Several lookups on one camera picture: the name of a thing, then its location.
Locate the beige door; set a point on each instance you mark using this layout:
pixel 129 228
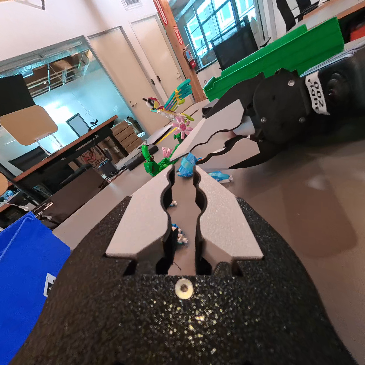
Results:
pixel 156 57
pixel 122 74

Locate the colourful lego bird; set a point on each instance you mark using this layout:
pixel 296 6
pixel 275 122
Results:
pixel 174 98

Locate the small wooden chair back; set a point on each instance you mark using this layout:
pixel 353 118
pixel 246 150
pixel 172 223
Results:
pixel 28 125

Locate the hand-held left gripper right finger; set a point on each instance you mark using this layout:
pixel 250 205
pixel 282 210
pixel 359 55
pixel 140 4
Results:
pixel 225 225

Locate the stack of cardboard boxes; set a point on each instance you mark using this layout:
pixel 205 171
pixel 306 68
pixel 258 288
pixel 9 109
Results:
pixel 127 137

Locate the green plastic bin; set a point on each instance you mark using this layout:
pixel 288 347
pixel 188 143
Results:
pixel 285 54

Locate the pale blue white lego piece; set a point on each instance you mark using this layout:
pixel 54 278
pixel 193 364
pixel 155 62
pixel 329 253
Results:
pixel 219 176

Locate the blue lego assembly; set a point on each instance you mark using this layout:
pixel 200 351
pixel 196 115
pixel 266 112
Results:
pixel 186 166

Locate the green lego plant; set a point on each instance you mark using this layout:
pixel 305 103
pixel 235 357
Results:
pixel 159 166

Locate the black screen panel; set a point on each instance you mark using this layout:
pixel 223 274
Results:
pixel 14 95

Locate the pink lego flower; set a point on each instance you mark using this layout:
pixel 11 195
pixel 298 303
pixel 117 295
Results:
pixel 182 125

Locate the red fire extinguisher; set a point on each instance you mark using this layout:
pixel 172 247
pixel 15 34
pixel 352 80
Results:
pixel 191 61

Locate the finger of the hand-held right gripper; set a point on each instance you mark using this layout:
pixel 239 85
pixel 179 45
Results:
pixel 211 122
pixel 239 152

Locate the grey flat board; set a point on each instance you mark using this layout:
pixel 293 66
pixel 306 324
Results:
pixel 159 135

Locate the black power adapter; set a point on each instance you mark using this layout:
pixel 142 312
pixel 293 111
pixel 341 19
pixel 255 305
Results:
pixel 139 158

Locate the wooden desk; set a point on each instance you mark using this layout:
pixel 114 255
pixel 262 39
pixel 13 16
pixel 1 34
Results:
pixel 71 142

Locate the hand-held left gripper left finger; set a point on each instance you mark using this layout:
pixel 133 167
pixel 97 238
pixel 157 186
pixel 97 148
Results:
pixel 139 222

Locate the blue plastic bin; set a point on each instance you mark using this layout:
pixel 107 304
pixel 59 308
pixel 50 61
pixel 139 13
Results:
pixel 22 271

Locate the black office chair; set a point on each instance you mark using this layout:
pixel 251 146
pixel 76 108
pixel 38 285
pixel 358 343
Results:
pixel 288 14

